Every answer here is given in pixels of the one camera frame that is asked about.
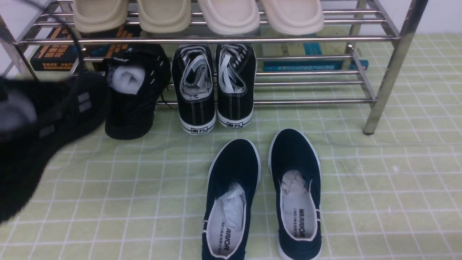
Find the black knit sneaker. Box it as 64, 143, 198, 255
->
0, 72, 111, 224
103, 43, 171, 140

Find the stainless steel shoe rack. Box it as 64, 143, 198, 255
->
1, 0, 428, 135

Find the navy slip-on shoe left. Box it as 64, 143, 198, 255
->
201, 139, 261, 260

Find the navy slip-on shoe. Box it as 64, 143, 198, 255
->
201, 139, 261, 260
268, 129, 322, 260

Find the black canvas sneaker right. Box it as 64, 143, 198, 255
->
215, 44, 257, 129

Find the black canvas sneaker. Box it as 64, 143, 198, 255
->
171, 44, 216, 135
215, 44, 257, 129

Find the navy slip-on shoe right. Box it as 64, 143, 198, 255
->
268, 129, 322, 260

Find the black canvas sneaker left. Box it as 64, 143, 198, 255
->
171, 44, 216, 135

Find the blue beige book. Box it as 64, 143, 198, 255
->
261, 42, 348, 72

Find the cream slipper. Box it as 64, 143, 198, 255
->
261, 0, 324, 35
197, 0, 260, 35

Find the cream slipper far right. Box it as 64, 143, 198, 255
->
261, 0, 324, 35

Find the beige slipper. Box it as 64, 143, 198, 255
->
137, 0, 192, 33
73, 0, 129, 33

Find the green checked tablecloth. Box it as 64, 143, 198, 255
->
1, 34, 462, 260

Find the beige slipper far left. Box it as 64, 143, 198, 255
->
73, 0, 129, 33

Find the black orange book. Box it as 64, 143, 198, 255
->
30, 26, 141, 72

